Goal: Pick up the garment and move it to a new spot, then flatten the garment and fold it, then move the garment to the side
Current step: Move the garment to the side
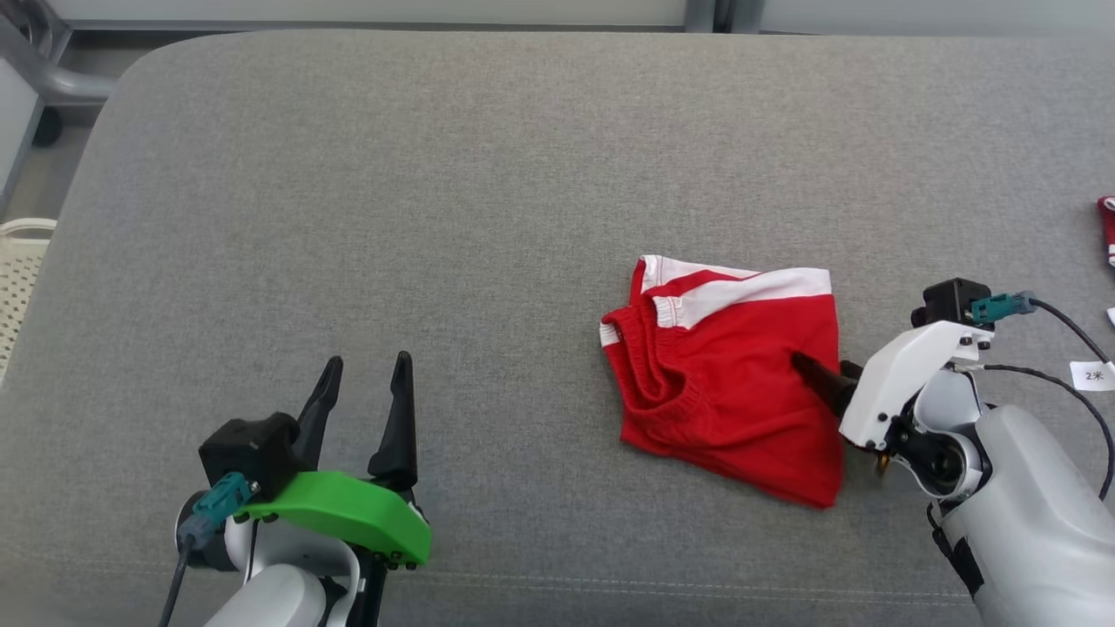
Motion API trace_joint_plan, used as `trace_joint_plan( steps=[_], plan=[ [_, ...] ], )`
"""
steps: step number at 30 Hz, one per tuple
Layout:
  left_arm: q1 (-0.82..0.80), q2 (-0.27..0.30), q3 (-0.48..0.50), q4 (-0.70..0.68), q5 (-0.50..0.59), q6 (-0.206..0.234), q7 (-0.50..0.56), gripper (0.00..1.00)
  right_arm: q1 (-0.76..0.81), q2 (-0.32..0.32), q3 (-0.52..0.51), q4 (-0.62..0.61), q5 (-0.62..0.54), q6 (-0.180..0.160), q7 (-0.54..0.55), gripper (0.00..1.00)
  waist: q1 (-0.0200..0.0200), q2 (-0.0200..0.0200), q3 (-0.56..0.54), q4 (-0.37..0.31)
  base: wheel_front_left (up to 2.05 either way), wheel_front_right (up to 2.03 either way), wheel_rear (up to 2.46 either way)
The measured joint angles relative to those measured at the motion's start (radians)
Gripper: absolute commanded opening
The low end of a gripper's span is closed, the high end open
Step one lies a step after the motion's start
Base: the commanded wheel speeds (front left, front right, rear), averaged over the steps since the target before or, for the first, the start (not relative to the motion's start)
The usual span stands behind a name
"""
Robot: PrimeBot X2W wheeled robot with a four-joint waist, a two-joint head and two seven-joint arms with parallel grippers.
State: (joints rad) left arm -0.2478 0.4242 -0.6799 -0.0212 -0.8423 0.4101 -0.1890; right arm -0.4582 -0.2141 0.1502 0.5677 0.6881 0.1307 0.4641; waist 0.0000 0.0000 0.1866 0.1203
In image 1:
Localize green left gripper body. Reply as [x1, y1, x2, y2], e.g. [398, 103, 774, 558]
[242, 470, 433, 572]

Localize camera cable teal plug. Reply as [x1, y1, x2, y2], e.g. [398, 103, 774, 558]
[969, 291, 1115, 367]
[157, 472, 260, 627]

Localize grey metal partition post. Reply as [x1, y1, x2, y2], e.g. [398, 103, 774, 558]
[686, 0, 764, 35]

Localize right camera cable teal plug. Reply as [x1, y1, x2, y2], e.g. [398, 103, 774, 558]
[969, 291, 1115, 367]

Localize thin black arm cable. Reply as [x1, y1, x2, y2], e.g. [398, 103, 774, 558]
[956, 362, 1115, 503]

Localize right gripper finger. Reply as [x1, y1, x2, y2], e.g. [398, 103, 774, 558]
[789, 351, 852, 418]

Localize red shorts with white stripes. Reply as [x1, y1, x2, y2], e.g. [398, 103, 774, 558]
[599, 254, 845, 509]

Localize white laundry basket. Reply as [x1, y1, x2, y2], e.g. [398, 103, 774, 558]
[0, 218, 58, 386]

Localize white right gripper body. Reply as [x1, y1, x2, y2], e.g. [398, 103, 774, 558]
[838, 320, 997, 452]

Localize grey tubular wheeled frame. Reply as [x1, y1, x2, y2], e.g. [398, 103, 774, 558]
[0, 0, 119, 148]

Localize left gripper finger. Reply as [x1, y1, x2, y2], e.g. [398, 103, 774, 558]
[291, 355, 345, 472]
[368, 351, 420, 492]

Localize white paper cable tag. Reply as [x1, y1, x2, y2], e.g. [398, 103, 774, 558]
[1069, 359, 1115, 392]

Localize grey fabric sofa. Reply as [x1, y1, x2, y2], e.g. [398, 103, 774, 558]
[0, 29, 1115, 627]

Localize left camera cable teal plug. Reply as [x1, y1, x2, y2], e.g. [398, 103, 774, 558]
[157, 472, 260, 627]

